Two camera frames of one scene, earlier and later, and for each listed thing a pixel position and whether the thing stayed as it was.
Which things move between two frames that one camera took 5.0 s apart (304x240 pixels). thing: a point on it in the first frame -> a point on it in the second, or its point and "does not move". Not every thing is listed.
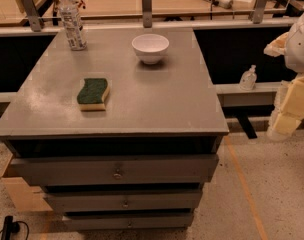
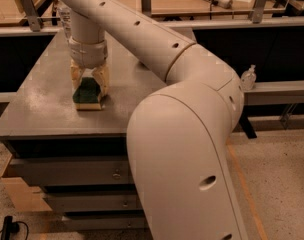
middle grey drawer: x=124 y=201 does not move
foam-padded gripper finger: x=277 y=47 -> x=85 y=55
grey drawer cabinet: x=121 y=135 does not move
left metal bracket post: x=31 y=9 does not move
